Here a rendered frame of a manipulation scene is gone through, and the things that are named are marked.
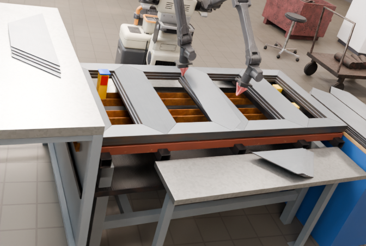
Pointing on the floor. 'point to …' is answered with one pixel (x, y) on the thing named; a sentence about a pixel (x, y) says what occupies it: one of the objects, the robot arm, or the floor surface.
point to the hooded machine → (358, 11)
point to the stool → (288, 35)
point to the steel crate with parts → (271, 17)
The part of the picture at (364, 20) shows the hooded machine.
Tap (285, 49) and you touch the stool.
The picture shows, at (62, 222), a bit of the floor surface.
